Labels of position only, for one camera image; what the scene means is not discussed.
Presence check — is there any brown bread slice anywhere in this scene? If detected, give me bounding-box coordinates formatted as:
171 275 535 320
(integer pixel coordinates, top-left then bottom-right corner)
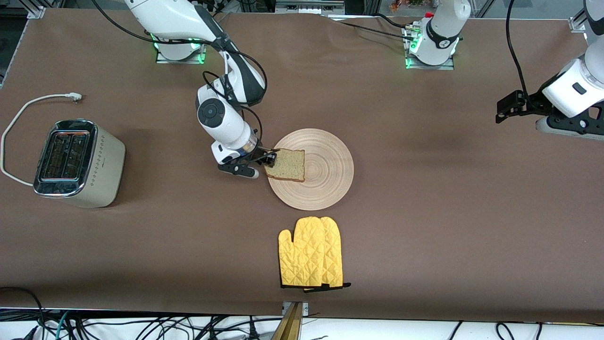
264 148 306 183

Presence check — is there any round wooden plate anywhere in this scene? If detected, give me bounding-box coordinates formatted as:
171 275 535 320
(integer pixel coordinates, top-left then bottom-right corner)
267 128 355 212

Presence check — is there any beige chrome-topped toaster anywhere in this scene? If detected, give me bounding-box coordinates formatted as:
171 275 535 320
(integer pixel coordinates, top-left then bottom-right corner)
33 119 126 209

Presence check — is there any yellow quilted oven mitt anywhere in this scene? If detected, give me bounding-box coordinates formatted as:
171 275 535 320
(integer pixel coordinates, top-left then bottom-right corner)
278 216 327 289
319 216 352 291

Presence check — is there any orange background object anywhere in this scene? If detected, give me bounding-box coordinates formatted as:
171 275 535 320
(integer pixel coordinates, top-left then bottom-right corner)
389 0 428 14

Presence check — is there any brass coloured aluminium profile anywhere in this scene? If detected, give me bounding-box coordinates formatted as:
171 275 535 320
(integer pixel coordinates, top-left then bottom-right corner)
271 302 303 340

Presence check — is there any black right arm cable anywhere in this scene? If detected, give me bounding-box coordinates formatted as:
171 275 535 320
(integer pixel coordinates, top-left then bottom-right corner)
91 0 268 145

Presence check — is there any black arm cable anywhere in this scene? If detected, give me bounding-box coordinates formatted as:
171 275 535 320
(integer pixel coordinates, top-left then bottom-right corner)
91 0 268 145
506 0 533 103

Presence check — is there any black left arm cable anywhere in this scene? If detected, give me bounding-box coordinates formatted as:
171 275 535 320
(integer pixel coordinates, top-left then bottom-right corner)
506 0 533 103

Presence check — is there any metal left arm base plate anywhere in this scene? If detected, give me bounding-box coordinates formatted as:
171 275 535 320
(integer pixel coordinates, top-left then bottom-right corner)
404 25 456 71

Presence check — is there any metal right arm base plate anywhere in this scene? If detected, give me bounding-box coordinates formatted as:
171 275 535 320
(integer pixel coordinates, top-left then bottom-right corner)
155 40 208 65

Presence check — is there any aluminium frame beam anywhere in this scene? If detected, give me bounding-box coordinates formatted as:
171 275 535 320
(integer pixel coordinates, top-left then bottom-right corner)
275 0 346 16

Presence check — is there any black cable on table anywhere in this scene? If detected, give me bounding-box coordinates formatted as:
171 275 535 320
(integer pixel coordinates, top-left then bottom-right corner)
329 13 417 41

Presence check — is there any white toaster power cord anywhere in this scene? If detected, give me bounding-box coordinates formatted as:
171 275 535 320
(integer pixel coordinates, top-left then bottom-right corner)
0 93 84 187

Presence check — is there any thick black floor cable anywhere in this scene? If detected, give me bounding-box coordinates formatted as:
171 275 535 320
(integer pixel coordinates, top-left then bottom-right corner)
495 322 520 340

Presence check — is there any teal cable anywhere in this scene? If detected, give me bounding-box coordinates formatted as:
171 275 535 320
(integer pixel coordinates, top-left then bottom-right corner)
54 310 71 340

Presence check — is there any black looped floor cable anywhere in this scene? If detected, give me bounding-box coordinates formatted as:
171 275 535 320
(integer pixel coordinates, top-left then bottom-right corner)
0 286 47 340

